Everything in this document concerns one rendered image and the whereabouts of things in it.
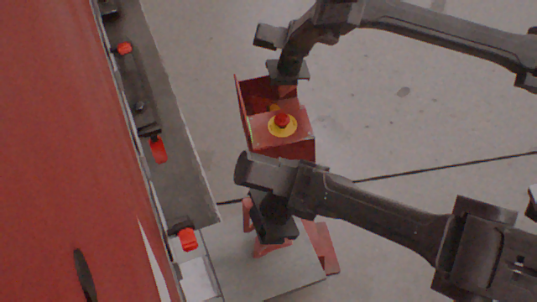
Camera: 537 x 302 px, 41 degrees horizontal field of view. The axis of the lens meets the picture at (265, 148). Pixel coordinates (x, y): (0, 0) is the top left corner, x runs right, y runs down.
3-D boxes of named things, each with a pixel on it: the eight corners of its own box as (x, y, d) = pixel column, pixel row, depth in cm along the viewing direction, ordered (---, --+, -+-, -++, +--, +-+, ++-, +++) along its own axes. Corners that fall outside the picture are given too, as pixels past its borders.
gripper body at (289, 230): (263, 242, 118) (282, 216, 113) (244, 194, 124) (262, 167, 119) (295, 241, 121) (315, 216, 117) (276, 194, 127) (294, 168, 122)
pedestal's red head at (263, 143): (315, 164, 182) (315, 121, 167) (255, 177, 181) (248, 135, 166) (298, 106, 193) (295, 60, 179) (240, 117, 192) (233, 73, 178)
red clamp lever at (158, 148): (171, 162, 124) (160, 128, 117) (148, 169, 124) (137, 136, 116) (169, 154, 126) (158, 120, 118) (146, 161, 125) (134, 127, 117)
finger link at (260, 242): (243, 269, 123) (265, 237, 117) (231, 235, 127) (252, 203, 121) (276, 267, 127) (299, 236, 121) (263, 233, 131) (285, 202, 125)
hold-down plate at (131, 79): (158, 128, 165) (155, 121, 162) (136, 136, 164) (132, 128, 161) (129, 43, 182) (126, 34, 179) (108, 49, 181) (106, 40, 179)
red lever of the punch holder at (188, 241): (199, 237, 96) (190, 216, 105) (169, 247, 96) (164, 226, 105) (202, 249, 97) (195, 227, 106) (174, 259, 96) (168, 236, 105)
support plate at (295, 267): (326, 279, 127) (326, 277, 126) (185, 330, 123) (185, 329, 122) (290, 200, 137) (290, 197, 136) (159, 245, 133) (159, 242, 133)
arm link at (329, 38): (345, 43, 120) (362, -19, 121) (313, 33, 120) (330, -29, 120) (301, 66, 163) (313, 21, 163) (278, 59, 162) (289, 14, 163)
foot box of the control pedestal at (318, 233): (341, 272, 235) (341, 255, 226) (268, 288, 234) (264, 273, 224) (325, 221, 247) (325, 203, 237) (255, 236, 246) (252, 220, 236)
